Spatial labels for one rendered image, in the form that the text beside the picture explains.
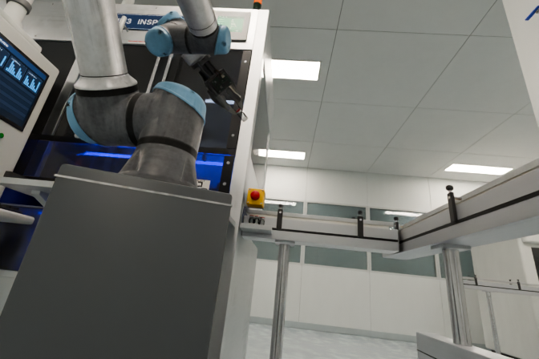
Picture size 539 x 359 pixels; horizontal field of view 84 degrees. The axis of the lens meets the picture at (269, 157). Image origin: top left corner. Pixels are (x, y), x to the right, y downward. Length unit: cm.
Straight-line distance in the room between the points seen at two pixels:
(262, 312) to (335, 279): 142
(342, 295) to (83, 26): 566
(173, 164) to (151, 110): 12
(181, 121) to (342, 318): 554
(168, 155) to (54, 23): 179
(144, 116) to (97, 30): 17
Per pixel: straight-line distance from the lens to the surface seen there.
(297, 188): 611
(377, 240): 141
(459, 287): 120
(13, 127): 170
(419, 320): 630
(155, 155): 56
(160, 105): 62
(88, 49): 66
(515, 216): 86
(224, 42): 85
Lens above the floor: 66
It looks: 23 degrees up
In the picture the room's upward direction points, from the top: 6 degrees clockwise
